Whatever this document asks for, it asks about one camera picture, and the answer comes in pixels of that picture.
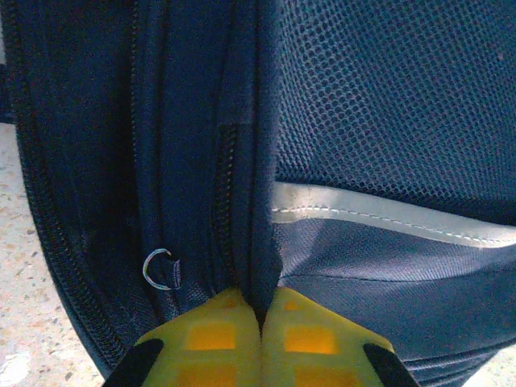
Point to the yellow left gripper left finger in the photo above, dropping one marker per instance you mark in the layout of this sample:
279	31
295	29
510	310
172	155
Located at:
209	354

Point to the navy blue backpack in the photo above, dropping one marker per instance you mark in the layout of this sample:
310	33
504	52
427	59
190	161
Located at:
363	101

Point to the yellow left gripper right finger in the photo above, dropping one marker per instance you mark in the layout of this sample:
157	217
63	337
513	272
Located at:
318	354

